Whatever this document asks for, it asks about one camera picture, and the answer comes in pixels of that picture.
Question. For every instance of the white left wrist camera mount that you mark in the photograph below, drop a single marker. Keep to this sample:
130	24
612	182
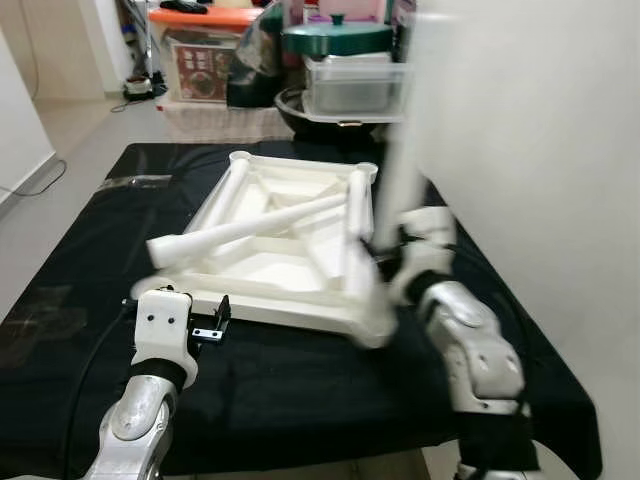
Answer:
162	320

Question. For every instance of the green pot lid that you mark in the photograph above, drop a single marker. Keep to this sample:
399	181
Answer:
335	40

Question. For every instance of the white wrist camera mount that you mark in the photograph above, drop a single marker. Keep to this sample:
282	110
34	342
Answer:
162	320
425	245

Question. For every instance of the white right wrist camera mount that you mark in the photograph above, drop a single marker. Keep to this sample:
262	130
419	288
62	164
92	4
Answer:
425	245

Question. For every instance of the orange-lid clear storage box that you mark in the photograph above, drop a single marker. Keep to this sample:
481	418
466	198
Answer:
200	70

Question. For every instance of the white lace cloth cover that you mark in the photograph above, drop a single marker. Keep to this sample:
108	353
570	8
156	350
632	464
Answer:
220	122

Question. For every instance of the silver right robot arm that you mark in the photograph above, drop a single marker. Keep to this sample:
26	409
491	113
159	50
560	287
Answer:
475	345

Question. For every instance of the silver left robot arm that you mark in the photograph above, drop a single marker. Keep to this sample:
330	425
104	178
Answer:
140	420

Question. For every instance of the white plastic table top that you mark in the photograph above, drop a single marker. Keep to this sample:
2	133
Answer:
270	270

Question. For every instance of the black tablecloth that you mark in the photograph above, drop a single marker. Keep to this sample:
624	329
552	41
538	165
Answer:
300	400

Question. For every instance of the clear plastic storage container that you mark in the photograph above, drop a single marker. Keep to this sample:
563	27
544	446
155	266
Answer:
350	90

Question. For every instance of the black wok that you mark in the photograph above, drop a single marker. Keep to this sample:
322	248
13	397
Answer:
295	115

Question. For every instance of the small black remote-like object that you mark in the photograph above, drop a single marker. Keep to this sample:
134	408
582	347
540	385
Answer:
185	8

